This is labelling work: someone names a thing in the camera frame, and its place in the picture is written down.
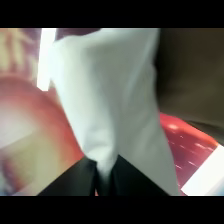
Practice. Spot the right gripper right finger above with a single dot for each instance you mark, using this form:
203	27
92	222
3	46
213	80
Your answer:
136	181

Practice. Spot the beige garment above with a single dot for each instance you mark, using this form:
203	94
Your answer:
110	86

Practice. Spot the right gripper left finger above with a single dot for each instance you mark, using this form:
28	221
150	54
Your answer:
75	181

